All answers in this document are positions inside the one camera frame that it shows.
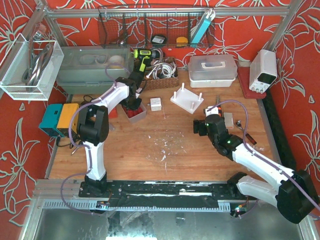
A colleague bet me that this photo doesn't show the small red springs in bin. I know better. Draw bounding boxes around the small red springs in bin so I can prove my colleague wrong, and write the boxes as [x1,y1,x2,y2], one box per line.
[126,107,143,119]

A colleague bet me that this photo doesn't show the translucent box with orange label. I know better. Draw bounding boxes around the translucent box with orange label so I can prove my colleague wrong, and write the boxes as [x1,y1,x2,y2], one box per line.
[223,112,234,130]

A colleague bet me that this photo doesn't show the yellow tape measure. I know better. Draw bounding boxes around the yellow tape measure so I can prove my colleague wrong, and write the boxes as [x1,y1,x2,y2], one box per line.
[176,36,189,48]

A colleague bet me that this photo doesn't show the green cordless drill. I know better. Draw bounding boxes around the green cordless drill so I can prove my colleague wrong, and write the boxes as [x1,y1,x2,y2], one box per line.
[133,48,161,79]

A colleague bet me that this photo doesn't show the soldering iron with cable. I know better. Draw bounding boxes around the soldering iron with cable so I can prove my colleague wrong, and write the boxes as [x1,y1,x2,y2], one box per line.
[55,94,101,156]

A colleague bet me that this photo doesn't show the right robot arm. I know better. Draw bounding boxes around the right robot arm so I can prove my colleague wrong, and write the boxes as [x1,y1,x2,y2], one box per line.
[193,114,320,224]

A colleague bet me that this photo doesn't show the white cube power socket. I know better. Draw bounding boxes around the white cube power socket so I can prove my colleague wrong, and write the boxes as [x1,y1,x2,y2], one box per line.
[150,97,162,112]

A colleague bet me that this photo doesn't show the white bench power supply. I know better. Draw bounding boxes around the white bench power supply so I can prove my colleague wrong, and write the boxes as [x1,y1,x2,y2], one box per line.
[249,49,278,94]

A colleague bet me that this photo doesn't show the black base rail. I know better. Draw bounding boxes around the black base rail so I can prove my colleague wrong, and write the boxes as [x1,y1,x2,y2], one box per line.
[78,180,255,201]

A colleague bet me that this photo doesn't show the clear acrylic hanging box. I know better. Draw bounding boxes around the clear acrylic hanging box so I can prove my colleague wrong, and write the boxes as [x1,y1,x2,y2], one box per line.
[0,34,64,101]

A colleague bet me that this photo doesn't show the woven wicker basket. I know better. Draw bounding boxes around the woven wicker basket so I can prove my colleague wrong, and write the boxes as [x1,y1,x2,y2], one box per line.
[140,57,179,91]

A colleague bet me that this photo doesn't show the white coiled cables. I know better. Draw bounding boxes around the white coiled cables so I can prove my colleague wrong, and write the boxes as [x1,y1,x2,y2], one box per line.
[146,62,178,80]

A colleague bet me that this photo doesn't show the red cube block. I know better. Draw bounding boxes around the red cube block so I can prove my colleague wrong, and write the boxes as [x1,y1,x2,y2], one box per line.
[108,107,118,119]

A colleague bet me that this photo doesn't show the grey plastic tape container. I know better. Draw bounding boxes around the grey plastic tape container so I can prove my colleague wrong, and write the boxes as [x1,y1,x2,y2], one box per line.
[56,46,134,95]

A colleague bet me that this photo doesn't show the yellow teal soldering station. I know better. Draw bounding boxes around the yellow teal soldering station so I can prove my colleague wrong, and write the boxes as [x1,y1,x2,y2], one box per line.
[38,103,80,138]

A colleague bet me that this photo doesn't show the orange black screwdriver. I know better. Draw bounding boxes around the orange black screwdriver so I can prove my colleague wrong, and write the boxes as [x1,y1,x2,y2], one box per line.
[216,95,223,117]

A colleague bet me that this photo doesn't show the black wire wall basket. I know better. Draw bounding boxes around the black wire wall basket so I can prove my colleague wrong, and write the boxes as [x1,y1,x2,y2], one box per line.
[97,4,215,48]

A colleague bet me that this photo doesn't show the white peg board fixture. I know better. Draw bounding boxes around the white peg board fixture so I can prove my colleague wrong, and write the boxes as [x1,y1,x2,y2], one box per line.
[170,82,204,114]

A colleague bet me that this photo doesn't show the translucent spring bin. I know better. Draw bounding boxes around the translucent spring bin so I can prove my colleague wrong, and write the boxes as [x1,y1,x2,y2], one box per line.
[122,103,147,124]

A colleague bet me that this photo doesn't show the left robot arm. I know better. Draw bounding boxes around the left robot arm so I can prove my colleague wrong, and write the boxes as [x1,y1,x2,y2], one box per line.
[77,77,142,194]

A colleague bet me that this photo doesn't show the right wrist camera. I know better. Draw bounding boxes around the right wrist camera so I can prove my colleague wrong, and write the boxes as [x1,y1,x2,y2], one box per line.
[203,106,222,117]

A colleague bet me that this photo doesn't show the white plastic storage box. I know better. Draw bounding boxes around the white plastic storage box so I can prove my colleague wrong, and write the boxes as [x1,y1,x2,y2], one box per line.
[188,54,238,88]

